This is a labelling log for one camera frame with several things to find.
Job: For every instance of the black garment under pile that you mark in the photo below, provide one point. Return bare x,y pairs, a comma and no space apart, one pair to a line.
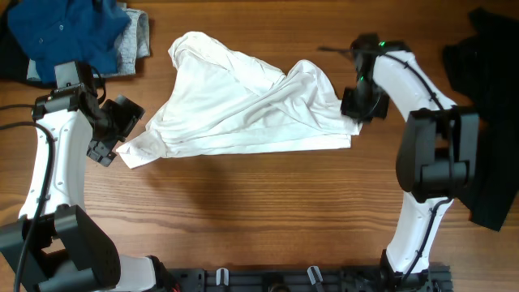
14,61

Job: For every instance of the blue button shirt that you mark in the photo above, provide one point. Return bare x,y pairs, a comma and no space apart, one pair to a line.
52,32

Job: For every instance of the white t-shirt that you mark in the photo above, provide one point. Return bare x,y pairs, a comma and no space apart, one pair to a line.
226,102

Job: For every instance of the black garment at right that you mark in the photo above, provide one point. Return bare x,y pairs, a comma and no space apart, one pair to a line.
484,67

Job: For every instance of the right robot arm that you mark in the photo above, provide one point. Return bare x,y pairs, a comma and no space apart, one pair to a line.
437,157

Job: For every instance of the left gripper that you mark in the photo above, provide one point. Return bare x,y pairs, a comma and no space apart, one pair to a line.
128,113

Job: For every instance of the light grey folded garment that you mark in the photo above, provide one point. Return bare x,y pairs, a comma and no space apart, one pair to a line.
132,44

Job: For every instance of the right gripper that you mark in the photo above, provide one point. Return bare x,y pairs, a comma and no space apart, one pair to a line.
349,107

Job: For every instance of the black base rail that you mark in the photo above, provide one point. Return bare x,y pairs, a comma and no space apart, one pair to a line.
356,278

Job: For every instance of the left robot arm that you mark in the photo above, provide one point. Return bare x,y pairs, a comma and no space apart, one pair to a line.
55,245

